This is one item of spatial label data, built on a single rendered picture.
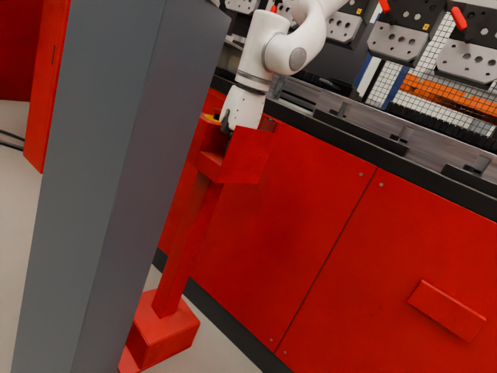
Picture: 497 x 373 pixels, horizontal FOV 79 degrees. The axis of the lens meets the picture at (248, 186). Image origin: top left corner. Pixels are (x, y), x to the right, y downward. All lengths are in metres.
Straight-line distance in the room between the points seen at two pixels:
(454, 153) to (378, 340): 0.56
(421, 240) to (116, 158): 0.74
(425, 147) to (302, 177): 0.36
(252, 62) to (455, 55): 0.56
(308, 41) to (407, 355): 0.84
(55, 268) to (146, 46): 0.47
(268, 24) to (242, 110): 0.19
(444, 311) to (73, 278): 0.85
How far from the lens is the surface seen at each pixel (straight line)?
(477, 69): 1.01
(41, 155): 2.07
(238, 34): 1.35
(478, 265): 0.92
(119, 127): 0.53
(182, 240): 0.94
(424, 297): 0.93
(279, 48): 0.67
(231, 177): 0.76
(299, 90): 1.42
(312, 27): 0.70
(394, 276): 0.94
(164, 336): 1.07
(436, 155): 1.00
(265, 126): 0.84
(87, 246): 0.64
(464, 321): 0.95
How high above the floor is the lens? 0.92
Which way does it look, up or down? 19 degrees down
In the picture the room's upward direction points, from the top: 22 degrees clockwise
